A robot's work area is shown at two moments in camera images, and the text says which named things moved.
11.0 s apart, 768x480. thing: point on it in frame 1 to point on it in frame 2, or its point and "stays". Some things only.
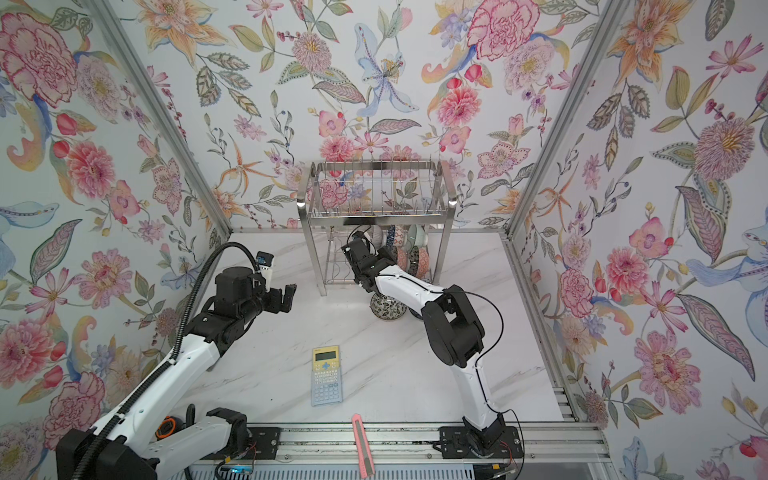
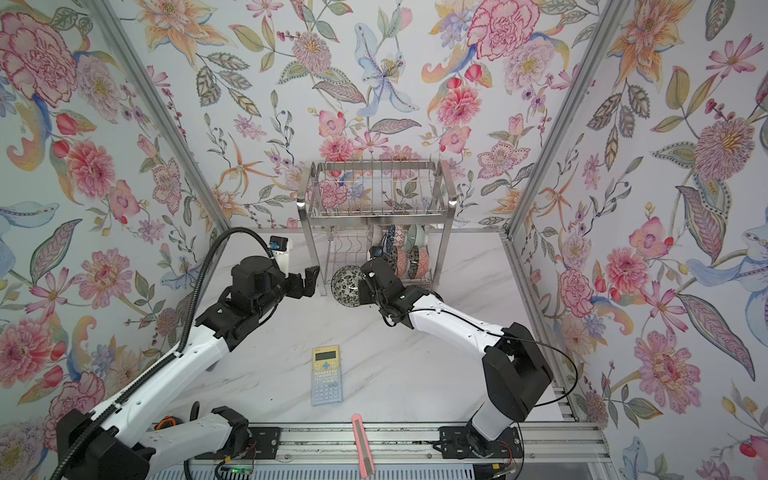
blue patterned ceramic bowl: x=390 y=237 stays
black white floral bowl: x=413 y=261 stays
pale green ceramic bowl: x=417 y=235 stays
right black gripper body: x=385 y=258 to x=380 y=303
